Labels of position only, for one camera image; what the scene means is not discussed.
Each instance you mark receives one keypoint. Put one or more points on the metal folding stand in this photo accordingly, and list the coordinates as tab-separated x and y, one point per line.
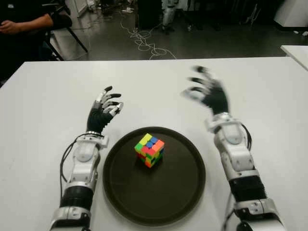
252	14

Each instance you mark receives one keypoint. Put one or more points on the multicoloured Rubik's cube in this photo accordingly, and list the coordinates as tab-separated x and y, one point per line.
149	149

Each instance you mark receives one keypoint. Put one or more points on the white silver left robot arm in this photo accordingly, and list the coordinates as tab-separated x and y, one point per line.
84	154

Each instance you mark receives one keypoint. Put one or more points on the black cabinet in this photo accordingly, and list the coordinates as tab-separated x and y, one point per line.
149	14

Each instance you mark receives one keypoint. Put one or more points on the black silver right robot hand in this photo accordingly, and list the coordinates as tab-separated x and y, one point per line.
217	98

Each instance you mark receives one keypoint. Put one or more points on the white power strip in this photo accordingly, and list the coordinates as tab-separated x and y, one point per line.
127	10

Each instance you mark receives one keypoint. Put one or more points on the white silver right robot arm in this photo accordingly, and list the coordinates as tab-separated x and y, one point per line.
233	139

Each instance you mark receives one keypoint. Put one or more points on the dark brown round plate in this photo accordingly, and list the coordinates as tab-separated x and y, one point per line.
180	187

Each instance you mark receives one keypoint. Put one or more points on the black metal chair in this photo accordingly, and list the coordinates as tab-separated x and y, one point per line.
77	39

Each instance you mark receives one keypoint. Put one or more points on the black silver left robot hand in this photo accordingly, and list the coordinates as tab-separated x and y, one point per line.
97	118

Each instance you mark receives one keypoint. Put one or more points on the white cabinet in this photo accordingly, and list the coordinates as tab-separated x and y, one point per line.
293	12

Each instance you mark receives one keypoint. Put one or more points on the white side table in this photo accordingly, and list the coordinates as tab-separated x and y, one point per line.
298	54

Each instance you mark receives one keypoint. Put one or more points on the white board panel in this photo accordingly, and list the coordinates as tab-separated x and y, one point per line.
77	7

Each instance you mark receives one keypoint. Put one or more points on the seated person in black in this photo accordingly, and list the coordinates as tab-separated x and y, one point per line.
21	14

